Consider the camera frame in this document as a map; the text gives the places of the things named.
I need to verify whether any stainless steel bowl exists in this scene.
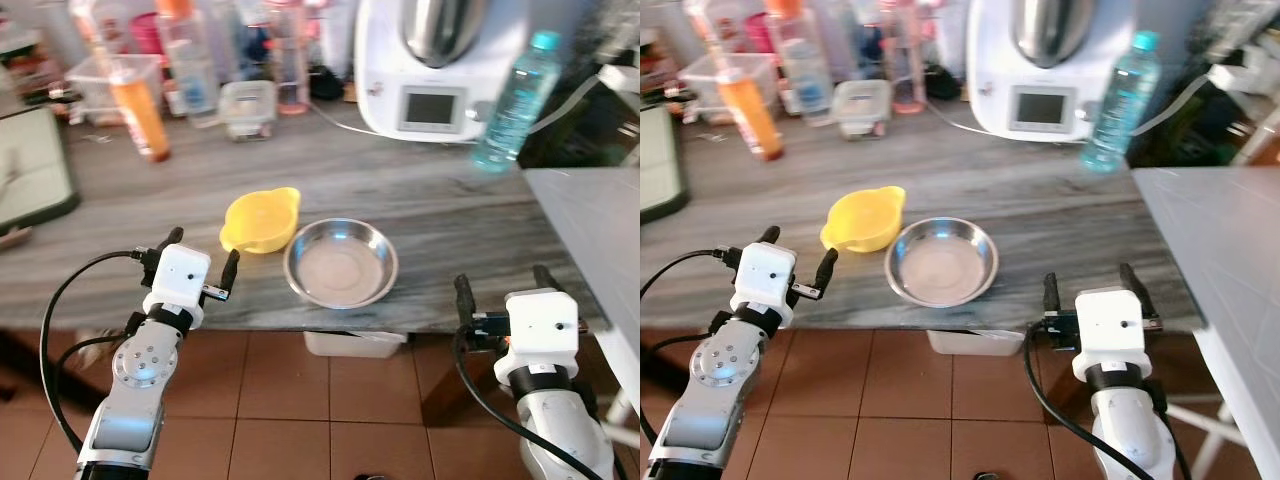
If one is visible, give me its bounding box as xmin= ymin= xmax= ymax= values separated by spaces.
xmin=885 ymin=216 xmax=1000 ymax=308
xmin=283 ymin=218 xmax=400 ymax=310

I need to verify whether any black framed tablet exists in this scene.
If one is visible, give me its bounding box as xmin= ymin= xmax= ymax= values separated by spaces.
xmin=0 ymin=105 xmax=81 ymax=237
xmin=640 ymin=105 xmax=689 ymax=224

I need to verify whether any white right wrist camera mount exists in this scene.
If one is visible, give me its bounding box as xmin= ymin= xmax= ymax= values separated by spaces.
xmin=497 ymin=289 xmax=582 ymax=387
xmin=1073 ymin=287 xmax=1149 ymax=382

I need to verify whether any clear plastic container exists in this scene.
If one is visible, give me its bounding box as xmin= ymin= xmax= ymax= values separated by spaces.
xmin=680 ymin=52 xmax=781 ymax=123
xmin=68 ymin=55 xmax=166 ymax=127

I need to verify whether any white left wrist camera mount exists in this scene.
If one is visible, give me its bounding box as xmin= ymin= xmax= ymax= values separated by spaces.
xmin=143 ymin=243 xmax=212 ymax=319
xmin=730 ymin=242 xmax=798 ymax=323

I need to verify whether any clear blue water bottle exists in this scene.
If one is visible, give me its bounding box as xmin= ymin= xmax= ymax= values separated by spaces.
xmin=470 ymin=30 xmax=564 ymax=174
xmin=1080 ymin=30 xmax=1163 ymax=174

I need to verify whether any white food processor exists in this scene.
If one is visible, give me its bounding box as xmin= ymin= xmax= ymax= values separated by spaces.
xmin=355 ymin=0 xmax=537 ymax=144
xmin=965 ymin=0 xmax=1143 ymax=142

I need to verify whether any white plastic tub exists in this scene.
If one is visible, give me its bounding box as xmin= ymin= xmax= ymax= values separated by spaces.
xmin=303 ymin=330 xmax=408 ymax=359
xmin=925 ymin=328 xmax=1027 ymax=357

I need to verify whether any yellow plastic bowl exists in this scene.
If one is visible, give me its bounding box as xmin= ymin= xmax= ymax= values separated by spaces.
xmin=820 ymin=186 xmax=907 ymax=254
xmin=220 ymin=187 xmax=302 ymax=255

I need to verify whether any clear bottle orange cap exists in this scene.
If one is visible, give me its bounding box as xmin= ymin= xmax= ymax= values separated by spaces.
xmin=155 ymin=0 xmax=222 ymax=127
xmin=765 ymin=0 xmax=837 ymax=127

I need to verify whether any orange liquid bottle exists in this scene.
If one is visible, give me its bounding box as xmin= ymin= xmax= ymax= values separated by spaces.
xmin=712 ymin=0 xmax=787 ymax=163
xmin=95 ymin=0 xmax=173 ymax=164

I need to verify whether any white power cable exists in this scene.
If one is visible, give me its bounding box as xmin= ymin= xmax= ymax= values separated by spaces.
xmin=528 ymin=72 xmax=613 ymax=133
xmin=1140 ymin=72 xmax=1216 ymax=131

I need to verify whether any white table frame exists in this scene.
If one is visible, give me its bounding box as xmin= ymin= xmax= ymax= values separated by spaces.
xmin=1165 ymin=395 xmax=1280 ymax=477
xmin=598 ymin=385 xmax=641 ymax=443

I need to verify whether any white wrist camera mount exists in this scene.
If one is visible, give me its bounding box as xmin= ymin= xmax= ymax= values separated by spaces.
xmin=1073 ymin=287 xmax=1149 ymax=382
xmin=730 ymin=242 xmax=798 ymax=323
xmin=143 ymin=243 xmax=212 ymax=319
xmin=497 ymin=289 xmax=582 ymax=387

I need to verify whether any tall pink bottle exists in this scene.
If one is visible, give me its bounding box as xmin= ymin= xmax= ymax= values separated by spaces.
xmin=880 ymin=0 xmax=927 ymax=114
xmin=265 ymin=0 xmax=313 ymax=117

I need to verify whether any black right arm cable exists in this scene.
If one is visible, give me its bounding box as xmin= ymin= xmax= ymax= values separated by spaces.
xmin=1022 ymin=325 xmax=1133 ymax=480
xmin=452 ymin=328 xmax=606 ymax=480

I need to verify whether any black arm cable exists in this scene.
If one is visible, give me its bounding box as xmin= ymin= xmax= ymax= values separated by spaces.
xmin=452 ymin=328 xmax=606 ymax=480
xmin=1022 ymin=325 xmax=1133 ymax=480
xmin=38 ymin=248 xmax=151 ymax=456
xmin=640 ymin=248 xmax=729 ymax=301

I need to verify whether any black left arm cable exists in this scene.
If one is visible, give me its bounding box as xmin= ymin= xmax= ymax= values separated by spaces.
xmin=640 ymin=248 xmax=729 ymax=301
xmin=38 ymin=248 xmax=151 ymax=456

